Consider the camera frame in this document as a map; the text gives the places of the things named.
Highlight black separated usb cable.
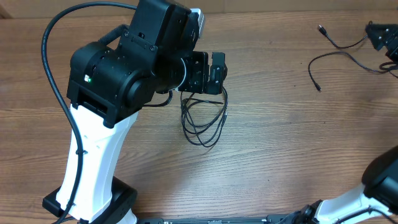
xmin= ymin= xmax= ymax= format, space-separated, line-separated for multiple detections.
xmin=307 ymin=21 xmax=398 ymax=93

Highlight black cable bundle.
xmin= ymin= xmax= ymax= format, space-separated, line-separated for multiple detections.
xmin=180 ymin=86 xmax=229 ymax=148

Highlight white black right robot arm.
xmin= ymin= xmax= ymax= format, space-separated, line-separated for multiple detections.
xmin=279 ymin=22 xmax=397 ymax=224

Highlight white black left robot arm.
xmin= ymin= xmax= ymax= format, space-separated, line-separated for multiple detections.
xmin=40 ymin=1 xmax=228 ymax=223

